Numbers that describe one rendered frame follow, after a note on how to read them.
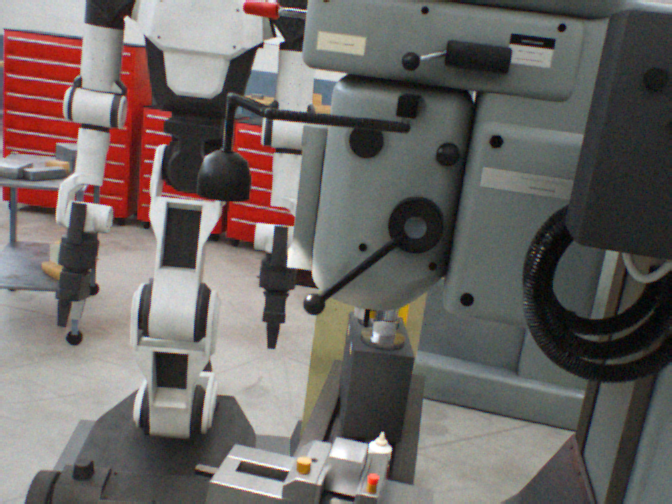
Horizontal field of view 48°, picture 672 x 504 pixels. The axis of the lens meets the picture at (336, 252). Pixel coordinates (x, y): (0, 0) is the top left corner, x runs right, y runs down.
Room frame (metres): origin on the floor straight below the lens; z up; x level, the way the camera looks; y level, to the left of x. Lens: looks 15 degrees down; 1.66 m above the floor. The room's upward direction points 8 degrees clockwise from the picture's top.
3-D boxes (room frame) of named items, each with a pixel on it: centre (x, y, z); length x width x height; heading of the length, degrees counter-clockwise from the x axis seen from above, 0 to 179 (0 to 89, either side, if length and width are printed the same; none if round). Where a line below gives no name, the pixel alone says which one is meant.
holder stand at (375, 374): (1.45, -0.11, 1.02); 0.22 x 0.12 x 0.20; 3
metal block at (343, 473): (1.05, -0.06, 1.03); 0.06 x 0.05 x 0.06; 170
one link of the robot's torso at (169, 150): (1.79, 0.37, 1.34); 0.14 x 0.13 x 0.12; 95
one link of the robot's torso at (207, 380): (1.84, 0.37, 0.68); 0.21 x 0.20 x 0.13; 5
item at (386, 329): (1.40, -0.12, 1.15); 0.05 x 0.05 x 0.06
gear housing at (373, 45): (1.05, -0.10, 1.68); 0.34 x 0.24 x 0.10; 83
